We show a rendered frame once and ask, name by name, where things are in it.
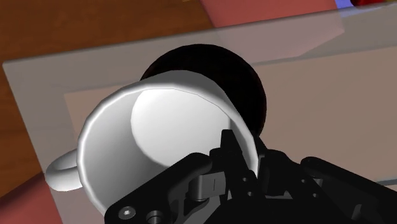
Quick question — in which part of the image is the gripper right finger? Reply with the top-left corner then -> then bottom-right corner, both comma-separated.
256,137 -> 397,224

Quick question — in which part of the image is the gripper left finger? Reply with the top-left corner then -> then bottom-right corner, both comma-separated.
104,129 -> 259,224

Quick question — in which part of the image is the white mug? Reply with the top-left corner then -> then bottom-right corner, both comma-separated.
45,69 -> 260,217

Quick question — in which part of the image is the black round bowl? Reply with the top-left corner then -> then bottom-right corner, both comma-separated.
139,44 -> 268,138

